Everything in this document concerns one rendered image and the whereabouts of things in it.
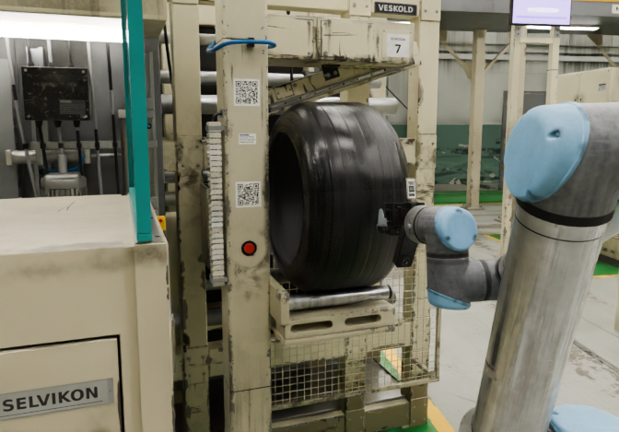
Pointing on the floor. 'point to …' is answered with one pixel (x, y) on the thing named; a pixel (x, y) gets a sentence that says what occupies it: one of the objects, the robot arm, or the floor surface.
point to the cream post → (236, 400)
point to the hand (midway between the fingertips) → (381, 227)
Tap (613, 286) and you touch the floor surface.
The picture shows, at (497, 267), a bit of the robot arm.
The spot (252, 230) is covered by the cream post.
